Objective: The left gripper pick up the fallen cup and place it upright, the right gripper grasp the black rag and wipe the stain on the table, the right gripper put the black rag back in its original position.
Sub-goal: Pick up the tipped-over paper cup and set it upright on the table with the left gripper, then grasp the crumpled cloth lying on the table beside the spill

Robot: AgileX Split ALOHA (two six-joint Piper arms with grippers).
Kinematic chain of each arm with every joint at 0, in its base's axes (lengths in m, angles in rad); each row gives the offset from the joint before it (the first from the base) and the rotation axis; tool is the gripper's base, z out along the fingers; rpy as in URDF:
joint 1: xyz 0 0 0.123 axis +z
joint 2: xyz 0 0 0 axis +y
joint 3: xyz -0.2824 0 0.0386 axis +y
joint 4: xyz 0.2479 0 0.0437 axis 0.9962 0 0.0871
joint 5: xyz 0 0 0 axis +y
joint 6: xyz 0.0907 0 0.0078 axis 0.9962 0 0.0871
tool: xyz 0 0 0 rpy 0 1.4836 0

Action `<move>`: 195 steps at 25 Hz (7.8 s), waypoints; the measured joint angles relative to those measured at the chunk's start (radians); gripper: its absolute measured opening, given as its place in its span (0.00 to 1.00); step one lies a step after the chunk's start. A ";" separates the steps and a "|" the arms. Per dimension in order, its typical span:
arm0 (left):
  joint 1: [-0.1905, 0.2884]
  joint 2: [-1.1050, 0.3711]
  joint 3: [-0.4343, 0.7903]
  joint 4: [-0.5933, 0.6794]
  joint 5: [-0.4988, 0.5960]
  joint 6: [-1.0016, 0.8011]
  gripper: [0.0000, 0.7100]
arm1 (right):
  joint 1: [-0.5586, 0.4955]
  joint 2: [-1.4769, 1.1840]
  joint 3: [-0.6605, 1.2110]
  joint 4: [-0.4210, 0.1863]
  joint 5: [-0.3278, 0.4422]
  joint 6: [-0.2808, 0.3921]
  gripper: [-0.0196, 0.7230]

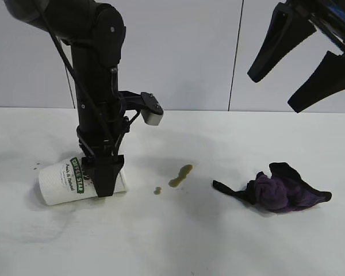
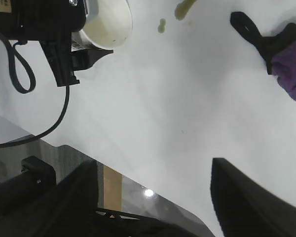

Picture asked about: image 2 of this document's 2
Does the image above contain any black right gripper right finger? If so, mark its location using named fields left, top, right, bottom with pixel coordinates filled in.
left=211, top=158, right=296, bottom=237

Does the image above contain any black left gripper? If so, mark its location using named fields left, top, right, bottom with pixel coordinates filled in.
left=0, top=0, right=114, bottom=87

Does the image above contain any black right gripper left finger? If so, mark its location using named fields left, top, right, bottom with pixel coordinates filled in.
left=4, top=159, right=99, bottom=237

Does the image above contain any white paper coffee cup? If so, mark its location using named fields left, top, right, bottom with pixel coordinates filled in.
left=71, top=0, right=134, bottom=50

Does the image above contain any purple and black cloth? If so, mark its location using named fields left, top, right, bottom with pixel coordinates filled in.
left=230, top=11, right=296, bottom=102

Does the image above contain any black arm base block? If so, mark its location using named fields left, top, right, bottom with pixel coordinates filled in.
left=0, top=155, right=57, bottom=219

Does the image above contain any brown board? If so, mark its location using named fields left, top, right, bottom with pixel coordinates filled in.
left=103, top=164, right=124, bottom=211

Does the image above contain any large green liquid spill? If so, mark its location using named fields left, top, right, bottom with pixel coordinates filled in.
left=174, top=0, right=198, bottom=20

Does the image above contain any black cable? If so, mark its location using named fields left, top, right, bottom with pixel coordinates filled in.
left=0, top=83, right=71, bottom=149
left=4, top=39, right=37, bottom=94

